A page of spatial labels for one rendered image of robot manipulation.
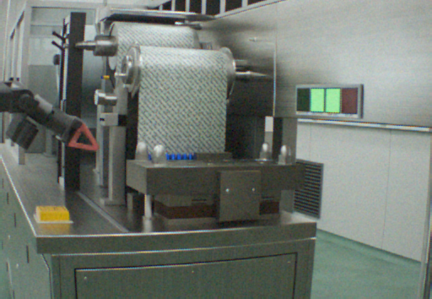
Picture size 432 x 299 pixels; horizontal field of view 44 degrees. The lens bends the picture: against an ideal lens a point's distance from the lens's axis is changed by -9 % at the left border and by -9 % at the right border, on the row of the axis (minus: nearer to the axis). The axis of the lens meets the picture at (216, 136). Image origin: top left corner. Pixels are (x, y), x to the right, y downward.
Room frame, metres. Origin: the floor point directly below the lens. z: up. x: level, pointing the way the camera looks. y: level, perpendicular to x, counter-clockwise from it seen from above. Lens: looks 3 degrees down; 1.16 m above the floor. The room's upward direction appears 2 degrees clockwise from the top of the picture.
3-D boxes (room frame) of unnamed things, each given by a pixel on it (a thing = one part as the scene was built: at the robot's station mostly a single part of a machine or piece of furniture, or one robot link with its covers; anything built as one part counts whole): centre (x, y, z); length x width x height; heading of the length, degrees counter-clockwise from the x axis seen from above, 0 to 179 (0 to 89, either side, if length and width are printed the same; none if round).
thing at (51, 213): (1.22, 0.36, 0.91); 0.07 x 0.07 x 0.02; 25
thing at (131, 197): (1.46, 0.08, 0.92); 0.28 x 0.04 x 0.04; 115
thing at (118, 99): (1.48, 0.27, 1.05); 0.06 x 0.05 x 0.31; 115
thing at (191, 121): (1.46, 0.08, 1.11); 0.23 x 0.01 x 0.18; 115
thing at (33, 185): (2.33, 0.57, 0.88); 2.52 x 0.66 x 0.04; 25
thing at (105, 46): (1.68, 0.34, 1.33); 0.06 x 0.06 x 0.06; 25
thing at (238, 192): (1.29, -0.06, 0.96); 0.10 x 0.03 x 0.11; 115
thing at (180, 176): (1.37, 0.00, 1.00); 0.40 x 0.16 x 0.06; 115
